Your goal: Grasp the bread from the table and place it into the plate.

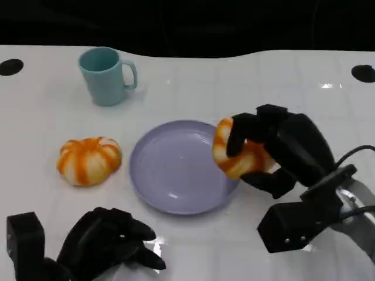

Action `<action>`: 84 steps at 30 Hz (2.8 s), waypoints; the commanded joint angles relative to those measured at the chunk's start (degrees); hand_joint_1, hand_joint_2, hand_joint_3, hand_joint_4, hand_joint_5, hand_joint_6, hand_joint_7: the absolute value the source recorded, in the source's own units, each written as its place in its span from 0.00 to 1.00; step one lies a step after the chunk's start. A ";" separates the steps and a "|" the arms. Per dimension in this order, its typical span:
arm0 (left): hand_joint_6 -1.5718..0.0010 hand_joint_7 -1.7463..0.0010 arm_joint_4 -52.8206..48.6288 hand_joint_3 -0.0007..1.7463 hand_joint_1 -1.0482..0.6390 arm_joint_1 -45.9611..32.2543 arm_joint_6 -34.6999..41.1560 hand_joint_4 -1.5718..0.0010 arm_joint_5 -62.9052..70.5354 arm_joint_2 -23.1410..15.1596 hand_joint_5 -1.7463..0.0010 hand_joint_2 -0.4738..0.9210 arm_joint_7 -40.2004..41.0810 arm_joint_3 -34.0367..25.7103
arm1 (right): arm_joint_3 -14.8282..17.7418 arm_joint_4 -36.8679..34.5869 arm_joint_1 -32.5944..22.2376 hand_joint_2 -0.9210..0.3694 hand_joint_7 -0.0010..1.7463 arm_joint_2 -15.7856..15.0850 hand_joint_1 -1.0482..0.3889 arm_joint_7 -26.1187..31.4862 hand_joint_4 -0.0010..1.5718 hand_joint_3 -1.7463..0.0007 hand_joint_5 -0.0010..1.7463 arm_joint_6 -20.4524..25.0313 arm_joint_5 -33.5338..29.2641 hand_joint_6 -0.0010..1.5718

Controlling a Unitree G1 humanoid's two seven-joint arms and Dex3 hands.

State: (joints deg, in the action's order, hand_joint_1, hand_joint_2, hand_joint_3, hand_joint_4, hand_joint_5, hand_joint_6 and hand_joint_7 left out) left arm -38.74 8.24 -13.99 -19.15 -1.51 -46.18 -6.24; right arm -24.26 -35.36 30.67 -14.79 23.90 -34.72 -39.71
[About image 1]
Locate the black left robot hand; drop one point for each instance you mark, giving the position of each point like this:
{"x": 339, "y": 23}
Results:
{"x": 99, "y": 240}

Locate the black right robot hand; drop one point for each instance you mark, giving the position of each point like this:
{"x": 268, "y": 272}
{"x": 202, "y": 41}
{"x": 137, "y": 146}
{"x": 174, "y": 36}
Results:
{"x": 301, "y": 146}

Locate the orange and white bread roll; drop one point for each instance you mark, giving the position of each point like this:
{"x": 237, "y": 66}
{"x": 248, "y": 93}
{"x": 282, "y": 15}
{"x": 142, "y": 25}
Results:
{"x": 88, "y": 161}
{"x": 243, "y": 161}

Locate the lilac plate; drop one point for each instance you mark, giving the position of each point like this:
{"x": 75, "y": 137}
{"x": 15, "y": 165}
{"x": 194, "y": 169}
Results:
{"x": 175, "y": 169}

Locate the pale green mug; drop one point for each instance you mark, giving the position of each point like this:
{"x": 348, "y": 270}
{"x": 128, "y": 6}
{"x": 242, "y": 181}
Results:
{"x": 101, "y": 79}

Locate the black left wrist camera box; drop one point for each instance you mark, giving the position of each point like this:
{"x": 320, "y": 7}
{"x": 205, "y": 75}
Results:
{"x": 25, "y": 237}

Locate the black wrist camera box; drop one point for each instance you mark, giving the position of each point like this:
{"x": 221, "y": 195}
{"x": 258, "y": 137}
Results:
{"x": 299, "y": 225}
{"x": 25, "y": 237}

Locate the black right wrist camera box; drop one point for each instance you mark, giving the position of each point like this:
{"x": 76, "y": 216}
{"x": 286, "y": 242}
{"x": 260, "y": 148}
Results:
{"x": 299, "y": 225}

